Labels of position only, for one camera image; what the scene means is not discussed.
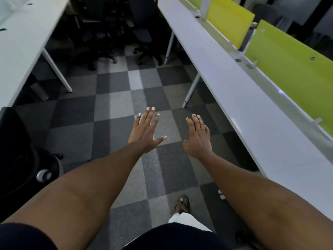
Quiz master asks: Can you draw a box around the green desk divider panel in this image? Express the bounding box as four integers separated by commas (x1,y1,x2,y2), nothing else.
245,20,333,138
183,0,204,11

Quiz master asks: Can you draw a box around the person's left forearm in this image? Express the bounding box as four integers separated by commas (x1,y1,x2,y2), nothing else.
0,142,144,229

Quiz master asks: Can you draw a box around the dark water bottle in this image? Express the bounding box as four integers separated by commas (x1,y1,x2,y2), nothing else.
239,23,257,52

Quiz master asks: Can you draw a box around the black office chair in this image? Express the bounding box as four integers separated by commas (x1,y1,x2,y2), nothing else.
66,0,125,70
0,107,64,223
127,0,163,66

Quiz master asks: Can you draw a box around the yellow desk divider panel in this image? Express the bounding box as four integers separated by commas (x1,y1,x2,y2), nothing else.
206,0,255,50

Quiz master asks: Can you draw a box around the dark shirt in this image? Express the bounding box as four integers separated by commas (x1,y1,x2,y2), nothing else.
0,222,232,250

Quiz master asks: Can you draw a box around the person's right hand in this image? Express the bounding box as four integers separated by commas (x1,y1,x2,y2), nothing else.
182,114,213,161

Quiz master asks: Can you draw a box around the white trouser leg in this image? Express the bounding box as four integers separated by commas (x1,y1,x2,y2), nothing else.
168,212,213,232

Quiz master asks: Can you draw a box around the long white desk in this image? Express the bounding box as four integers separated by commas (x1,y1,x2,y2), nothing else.
158,0,333,221

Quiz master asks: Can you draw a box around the brown sandal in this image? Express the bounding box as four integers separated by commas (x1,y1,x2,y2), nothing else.
171,196,190,216

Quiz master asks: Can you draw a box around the person's left hand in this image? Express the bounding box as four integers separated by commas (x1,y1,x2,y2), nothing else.
128,107,167,155

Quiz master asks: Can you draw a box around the person's right forearm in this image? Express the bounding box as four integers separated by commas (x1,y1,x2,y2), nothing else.
200,151,333,250

